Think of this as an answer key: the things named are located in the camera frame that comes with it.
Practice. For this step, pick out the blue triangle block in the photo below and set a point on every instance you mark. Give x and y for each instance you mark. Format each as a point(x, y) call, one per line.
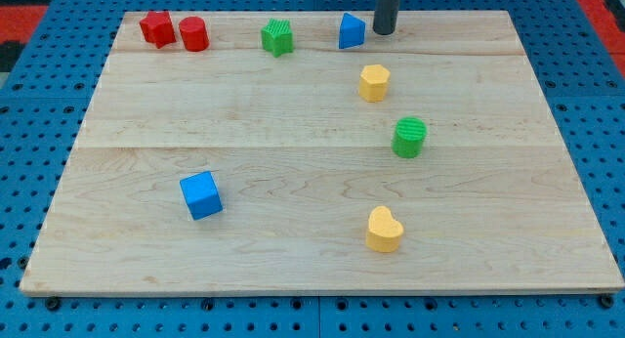
point(351, 32)

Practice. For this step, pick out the green star block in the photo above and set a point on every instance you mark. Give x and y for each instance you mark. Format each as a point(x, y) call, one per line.
point(277, 37)

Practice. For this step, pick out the red star block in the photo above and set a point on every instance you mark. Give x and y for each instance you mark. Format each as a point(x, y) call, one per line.
point(157, 28)

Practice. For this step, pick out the light wooden board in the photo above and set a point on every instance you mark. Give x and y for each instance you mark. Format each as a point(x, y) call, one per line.
point(492, 205)

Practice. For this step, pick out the green cylinder block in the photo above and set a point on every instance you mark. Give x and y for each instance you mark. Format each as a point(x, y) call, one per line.
point(409, 135)

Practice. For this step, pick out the yellow hexagon block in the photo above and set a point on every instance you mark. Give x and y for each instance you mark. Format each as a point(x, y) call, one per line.
point(374, 83)

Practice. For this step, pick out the yellow heart block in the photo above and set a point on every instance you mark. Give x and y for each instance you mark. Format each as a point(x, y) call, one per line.
point(384, 232)

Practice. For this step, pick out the blue cube block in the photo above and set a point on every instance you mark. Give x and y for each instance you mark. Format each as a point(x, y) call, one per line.
point(201, 195)

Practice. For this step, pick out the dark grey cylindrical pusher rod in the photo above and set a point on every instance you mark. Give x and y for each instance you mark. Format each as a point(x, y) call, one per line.
point(385, 16)

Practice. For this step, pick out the red cylinder block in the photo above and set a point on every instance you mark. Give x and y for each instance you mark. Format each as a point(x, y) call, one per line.
point(194, 34)

